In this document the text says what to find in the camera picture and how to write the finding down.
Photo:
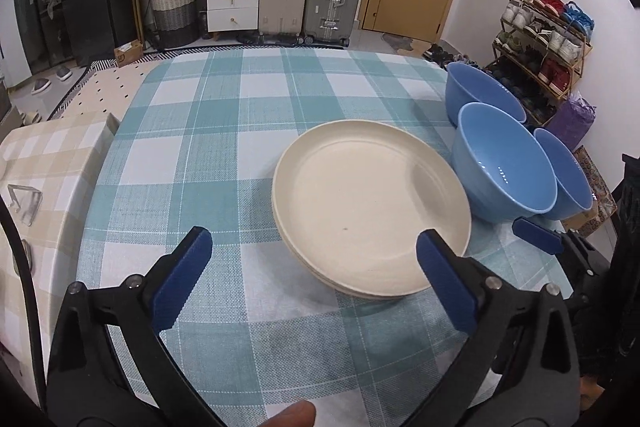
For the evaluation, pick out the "metal phone stand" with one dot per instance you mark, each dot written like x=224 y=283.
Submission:
x=27 y=207

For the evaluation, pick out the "rows of shoes on rack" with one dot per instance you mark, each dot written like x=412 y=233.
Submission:
x=550 y=42

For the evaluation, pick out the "teal checkered tablecloth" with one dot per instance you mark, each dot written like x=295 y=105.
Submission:
x=200 y=157

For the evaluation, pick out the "grey woven laundry basket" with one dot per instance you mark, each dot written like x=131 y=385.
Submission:
x=174 y=17

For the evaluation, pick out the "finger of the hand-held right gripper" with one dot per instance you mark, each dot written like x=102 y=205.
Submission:
x=537 y=234

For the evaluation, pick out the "door mat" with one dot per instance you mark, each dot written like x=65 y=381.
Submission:
x=402 y=42

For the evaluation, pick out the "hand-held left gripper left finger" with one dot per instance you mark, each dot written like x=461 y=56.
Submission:
x=182 y=274

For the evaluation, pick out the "wooden shoe rack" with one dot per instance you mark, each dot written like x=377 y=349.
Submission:
x=582 y=57

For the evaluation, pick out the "beige slipper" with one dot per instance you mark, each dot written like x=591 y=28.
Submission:
x=32 y=118

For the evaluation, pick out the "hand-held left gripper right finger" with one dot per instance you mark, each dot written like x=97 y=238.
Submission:
x=445 y=279

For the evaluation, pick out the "purple bag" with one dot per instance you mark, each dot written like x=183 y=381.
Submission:
x=570 y=124

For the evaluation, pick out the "person's left hand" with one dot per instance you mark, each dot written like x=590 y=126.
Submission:
x=292 y=416

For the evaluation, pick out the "patterned brown bag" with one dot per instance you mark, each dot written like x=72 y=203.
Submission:
x=597 y=192

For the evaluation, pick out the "black panel with round holes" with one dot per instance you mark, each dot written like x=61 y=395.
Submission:
x=631 y=207

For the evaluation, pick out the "small cardboard box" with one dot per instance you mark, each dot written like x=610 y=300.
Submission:
x=129 y=53

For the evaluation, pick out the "beige checkered tablecloth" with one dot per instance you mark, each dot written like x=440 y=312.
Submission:
x=50 y=147

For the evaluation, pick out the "grey slipper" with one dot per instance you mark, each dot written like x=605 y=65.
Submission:
x=63 y=73
x=41 y=86

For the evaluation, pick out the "pile of shoes on floor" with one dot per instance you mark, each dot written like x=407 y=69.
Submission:
x=450 y=56

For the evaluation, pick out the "silver oval object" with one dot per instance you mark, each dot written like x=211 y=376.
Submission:
x=27 y=257

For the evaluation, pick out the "blue bowl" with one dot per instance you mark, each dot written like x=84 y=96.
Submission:
x=505 y=167
x=475 y=87
x=570 y=172

